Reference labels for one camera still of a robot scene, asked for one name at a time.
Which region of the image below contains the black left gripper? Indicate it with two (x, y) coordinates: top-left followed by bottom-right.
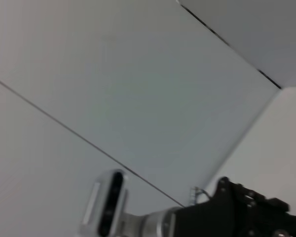
(172, 176), (296, 237)

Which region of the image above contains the left gripper cable with plug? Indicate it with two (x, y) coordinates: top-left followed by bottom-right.
(189, 185), (212, 206)

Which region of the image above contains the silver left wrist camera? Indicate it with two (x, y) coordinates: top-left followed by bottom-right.
(79, 169), (129, 237)

